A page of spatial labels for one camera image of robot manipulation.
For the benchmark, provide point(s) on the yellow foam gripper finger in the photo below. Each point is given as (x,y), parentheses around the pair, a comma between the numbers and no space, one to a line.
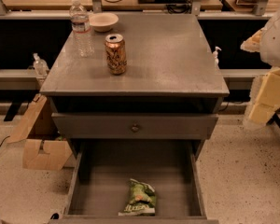
(252,44)
(264,100)

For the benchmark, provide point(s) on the green jalapeno chip bag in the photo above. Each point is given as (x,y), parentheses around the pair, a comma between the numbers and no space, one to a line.
(142,201)

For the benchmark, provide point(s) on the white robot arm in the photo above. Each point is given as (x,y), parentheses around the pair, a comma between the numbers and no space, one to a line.
(270,42)

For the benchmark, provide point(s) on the grey drawer cabinet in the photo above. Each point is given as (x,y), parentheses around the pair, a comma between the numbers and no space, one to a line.
(170,70)

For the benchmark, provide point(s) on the round brass drawer knob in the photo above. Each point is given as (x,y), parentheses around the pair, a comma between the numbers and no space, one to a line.
(135,128)

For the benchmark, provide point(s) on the open grey middle drawer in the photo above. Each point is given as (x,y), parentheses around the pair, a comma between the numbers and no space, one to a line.
(100,186)

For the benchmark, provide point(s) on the closed grey top drawer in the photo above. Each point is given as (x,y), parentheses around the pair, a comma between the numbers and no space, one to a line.
(151,126)

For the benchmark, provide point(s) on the white pump dispenser bottle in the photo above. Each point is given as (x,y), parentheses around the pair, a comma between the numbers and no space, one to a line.
(215,54)

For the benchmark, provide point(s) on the orange soda can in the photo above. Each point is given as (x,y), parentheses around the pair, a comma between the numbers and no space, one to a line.
(115,54)

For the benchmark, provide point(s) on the white bowl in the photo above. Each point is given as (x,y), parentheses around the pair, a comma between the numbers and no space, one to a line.
(103,22)

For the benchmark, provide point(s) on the clear plastic water bottle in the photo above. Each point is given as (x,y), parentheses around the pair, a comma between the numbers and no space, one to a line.
(81,28)

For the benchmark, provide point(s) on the brown cardboard box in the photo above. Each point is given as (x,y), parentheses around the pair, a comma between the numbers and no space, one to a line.
(44,148)

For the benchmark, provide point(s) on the small clear bottle on rail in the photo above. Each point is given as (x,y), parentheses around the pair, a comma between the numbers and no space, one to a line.
(40,66)

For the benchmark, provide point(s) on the grey metal rail frame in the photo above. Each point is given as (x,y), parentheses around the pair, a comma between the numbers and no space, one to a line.
(216,10)

